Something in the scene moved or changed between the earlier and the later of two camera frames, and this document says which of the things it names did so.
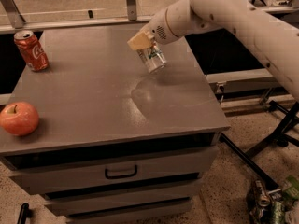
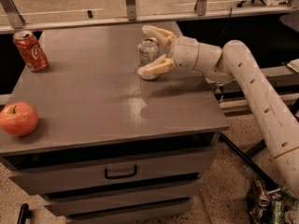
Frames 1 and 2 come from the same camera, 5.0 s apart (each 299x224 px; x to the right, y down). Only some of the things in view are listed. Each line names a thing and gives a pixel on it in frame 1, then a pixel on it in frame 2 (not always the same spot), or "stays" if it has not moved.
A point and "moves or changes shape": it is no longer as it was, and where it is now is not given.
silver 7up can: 152,58 moves or changes shape
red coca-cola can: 32,50 stays
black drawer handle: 121,176 stays
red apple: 19,118 stays
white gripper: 158,28 to 185,53
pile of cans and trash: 273,206 stays
